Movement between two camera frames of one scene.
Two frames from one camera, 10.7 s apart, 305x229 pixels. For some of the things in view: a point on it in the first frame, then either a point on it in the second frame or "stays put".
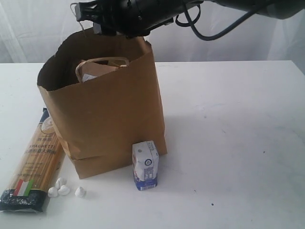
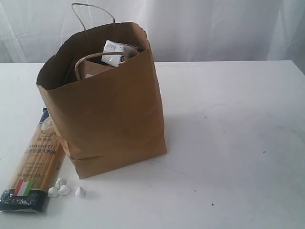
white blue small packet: (146, 163) -> (115, 59)
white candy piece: (64, 190) stays put
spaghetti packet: (32, 181) stays put
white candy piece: (52, 192) stays put
